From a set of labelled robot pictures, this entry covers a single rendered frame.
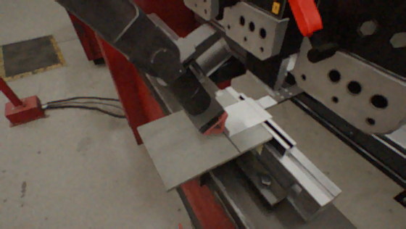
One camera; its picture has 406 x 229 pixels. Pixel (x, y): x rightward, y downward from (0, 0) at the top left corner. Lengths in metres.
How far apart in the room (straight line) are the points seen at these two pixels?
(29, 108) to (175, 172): 1.97
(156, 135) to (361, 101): 0.38
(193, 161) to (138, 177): 1.20
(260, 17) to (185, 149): 0.29
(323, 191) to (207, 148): 0.25
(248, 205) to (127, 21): 0.46
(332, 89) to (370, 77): 0.05
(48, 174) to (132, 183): 0.60
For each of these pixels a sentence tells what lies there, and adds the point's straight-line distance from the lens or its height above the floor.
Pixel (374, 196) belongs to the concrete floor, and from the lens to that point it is 1.89.
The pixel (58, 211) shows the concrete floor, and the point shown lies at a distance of 1.73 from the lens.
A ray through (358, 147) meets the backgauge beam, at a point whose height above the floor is 0.91.
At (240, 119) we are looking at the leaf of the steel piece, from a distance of 0.55.
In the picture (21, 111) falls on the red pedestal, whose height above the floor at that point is 0.11.
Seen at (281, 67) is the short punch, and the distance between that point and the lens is 0.45.
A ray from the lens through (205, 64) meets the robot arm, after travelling 0.36.
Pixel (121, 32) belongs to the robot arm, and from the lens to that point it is 0.29.
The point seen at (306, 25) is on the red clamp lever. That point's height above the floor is 1.28.
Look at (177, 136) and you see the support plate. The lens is 0.51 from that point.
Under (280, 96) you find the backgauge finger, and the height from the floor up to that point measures 1.01.
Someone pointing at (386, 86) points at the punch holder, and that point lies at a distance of 0.31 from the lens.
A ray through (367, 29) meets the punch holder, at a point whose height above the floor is 1.29.
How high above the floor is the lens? 1.39
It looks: 46 degrees down
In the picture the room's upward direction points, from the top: straight up
